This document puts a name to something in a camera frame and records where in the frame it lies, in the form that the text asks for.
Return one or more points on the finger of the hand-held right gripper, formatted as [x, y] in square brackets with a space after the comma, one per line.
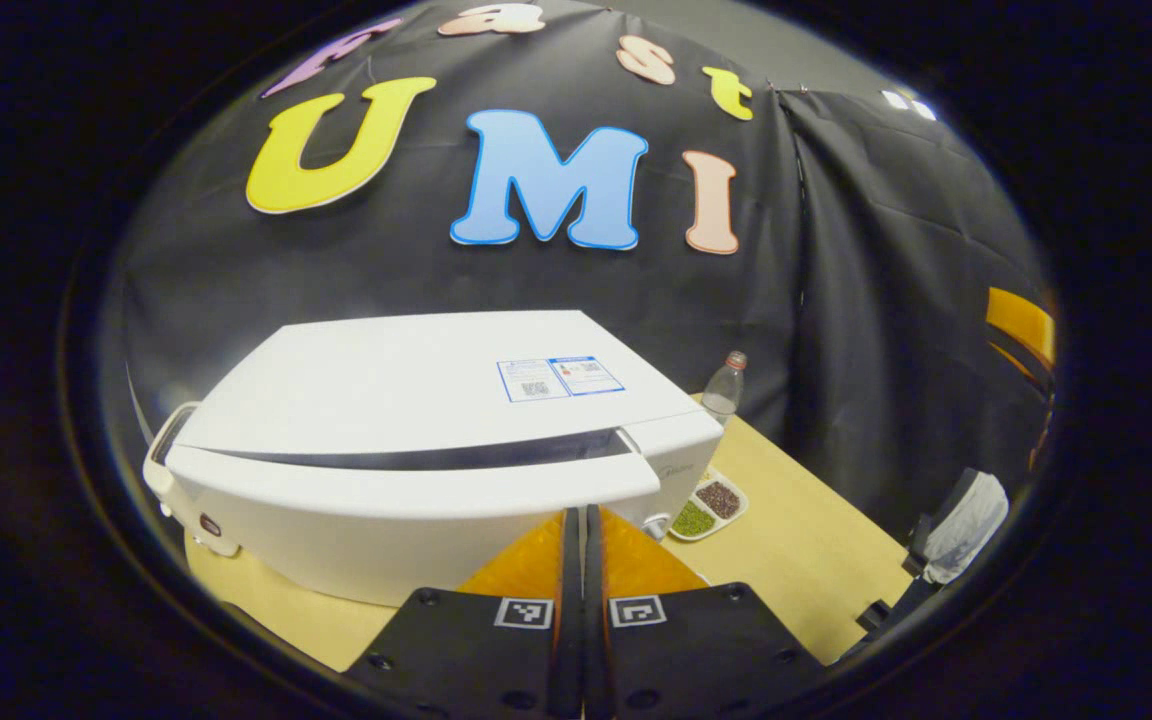
[1021, 325]

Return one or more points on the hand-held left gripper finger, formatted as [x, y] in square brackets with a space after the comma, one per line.
[593, 575]
[569, 570]

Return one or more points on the white microwave oven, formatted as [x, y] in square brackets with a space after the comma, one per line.
[406, 390]

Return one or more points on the white divided dish with beans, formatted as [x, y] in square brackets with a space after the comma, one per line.
[706, 512]

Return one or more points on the black backdrop cloth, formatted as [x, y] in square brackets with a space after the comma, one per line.
[886, 300]

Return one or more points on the white cloth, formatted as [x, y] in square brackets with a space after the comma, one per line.
[971, 520]

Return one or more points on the clear plastic bottle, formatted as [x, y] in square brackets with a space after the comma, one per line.
[723, 395]

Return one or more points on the ceiling light panel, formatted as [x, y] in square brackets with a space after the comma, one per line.
[908, 103]

